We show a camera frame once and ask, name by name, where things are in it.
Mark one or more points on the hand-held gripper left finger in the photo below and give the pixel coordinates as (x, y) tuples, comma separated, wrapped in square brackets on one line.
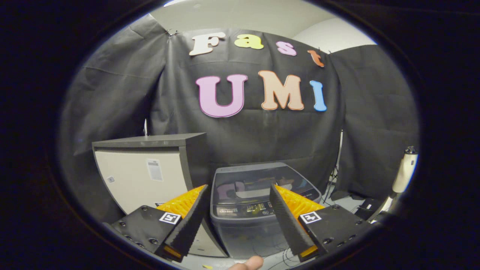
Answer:
[(189, 225)]

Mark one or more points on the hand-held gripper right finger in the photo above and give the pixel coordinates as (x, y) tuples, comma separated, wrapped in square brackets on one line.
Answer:
[(287, 223)]

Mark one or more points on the grey washing machine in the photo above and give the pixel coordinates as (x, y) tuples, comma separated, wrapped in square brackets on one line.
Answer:
[(243, 236)]

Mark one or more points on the black floor box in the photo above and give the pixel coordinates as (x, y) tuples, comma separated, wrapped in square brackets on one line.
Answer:
[(369, 208)]

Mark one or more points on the backdrop stand pole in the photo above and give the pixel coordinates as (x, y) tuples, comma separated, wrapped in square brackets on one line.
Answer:
[(146, 127)]

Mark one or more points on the beige cabinet with dark frame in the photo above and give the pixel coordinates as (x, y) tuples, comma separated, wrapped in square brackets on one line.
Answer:
[(131, 180)]

